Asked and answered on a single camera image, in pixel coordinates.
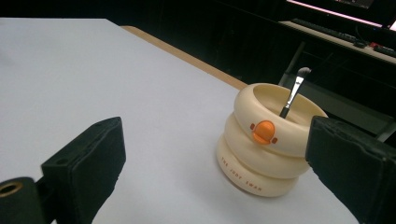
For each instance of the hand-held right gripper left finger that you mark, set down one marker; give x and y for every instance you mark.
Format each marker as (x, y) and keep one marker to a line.
(87, 168)

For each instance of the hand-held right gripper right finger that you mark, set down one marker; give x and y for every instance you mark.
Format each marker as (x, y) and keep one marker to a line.
(358, 168)

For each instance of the cream ringed brush holder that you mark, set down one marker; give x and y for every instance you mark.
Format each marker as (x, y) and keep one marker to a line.
(264, 169)

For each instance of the black makeup brush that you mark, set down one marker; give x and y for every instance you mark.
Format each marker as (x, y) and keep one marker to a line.
(294, 91)

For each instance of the black keyboard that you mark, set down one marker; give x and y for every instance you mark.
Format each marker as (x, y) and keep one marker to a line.
(323, 29)
(385, 50)

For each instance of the wooden desk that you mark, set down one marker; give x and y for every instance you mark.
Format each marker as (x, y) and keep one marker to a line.
(342, 43)

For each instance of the computer monitor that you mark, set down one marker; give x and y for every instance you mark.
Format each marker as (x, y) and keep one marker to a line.
(339, 7)

